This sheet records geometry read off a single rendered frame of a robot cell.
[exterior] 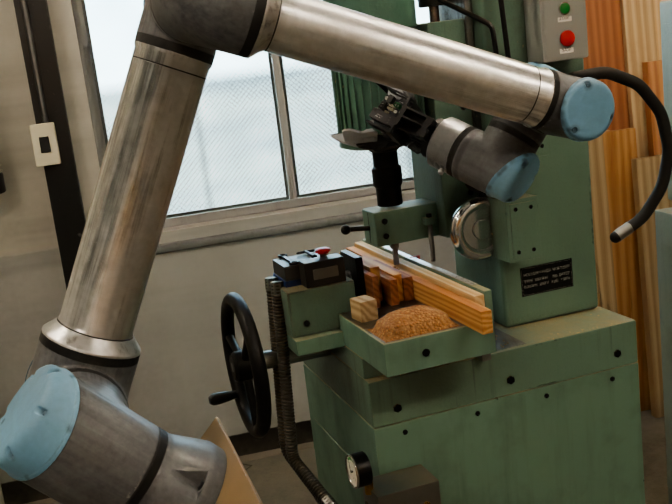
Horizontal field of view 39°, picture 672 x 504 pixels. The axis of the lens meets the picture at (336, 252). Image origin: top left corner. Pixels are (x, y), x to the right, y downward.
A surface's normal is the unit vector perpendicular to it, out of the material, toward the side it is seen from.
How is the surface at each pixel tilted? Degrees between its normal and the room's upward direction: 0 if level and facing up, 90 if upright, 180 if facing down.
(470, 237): 90
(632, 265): 87
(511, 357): 90
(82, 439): 73
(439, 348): 90
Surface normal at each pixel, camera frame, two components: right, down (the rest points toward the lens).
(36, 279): 0.24, 0.18
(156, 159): 0.48, 0.26
